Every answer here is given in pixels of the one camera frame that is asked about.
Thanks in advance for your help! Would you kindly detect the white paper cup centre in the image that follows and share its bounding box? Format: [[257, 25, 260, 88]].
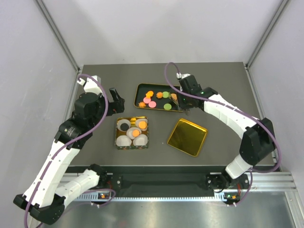
[[126, 127, 142, 140]]

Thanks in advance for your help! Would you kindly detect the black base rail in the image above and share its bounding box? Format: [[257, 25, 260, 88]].
[[66, 165, 281, 198]]

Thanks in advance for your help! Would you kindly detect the black sandwich cookie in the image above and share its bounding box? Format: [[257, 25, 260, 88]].
[[120, 123, 129, 132]]

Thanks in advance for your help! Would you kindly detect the pink round cookie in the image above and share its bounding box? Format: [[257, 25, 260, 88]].
[[148, 101, 157, 108], [143, 97, 151, 104]]

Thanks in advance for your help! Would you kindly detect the green round cookie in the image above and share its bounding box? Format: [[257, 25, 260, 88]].
[[162, 91, 170, 98], [163, 103, 172, 110]]

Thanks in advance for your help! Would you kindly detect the orange spiky cookie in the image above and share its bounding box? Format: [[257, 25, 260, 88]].
[[156, 92, 162, 99]]

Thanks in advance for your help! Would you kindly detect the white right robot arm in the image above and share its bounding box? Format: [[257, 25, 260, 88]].
[[177, 73, 276, 188]]

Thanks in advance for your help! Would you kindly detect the orange bird cookie left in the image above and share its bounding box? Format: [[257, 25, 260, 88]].
[[145, 91, 154, 98]]

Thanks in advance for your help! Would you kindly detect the gold square tin lid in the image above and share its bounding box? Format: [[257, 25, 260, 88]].
[[167, 118, 208, 157]]

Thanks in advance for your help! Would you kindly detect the green round cookie lower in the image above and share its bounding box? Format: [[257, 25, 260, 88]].
[[163, 103, 172, 110]]

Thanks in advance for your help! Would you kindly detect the orange round cookie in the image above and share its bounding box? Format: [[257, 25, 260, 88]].
[[171, 94, 177, 100], [138, 121, 147, 130]]

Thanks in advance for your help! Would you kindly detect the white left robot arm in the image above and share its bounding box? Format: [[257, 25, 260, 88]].
[[13, 74, 125, 228]]

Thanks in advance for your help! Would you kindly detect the gold square cookie tin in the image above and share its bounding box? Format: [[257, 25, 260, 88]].
[[114, 116, 149, 150]]

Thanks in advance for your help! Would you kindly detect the orange flower cookie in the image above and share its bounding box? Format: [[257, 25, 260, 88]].
[[132, 129, 141, 138]]

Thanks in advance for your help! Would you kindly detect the black rectangular tray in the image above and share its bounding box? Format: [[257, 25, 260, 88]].
[[134, 83, 183, 112]]

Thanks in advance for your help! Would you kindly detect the white paper cup bottom left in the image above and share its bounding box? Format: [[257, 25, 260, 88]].
[[116, 135, 132, 147]]

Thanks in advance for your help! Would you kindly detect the orange star cookie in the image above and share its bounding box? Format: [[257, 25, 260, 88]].
[[138, 102, 146, 108]]

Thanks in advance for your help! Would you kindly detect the green round cookie upper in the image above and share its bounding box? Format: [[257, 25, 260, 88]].
[[162, 91, 170, 98]]

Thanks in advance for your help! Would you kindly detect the white paper cup top left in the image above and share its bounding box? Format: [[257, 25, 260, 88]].
[[117, 119, 131, 131]]

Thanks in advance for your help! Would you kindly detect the white paper cup bottom right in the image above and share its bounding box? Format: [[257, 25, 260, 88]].
[[133, 134, 148, 146]]

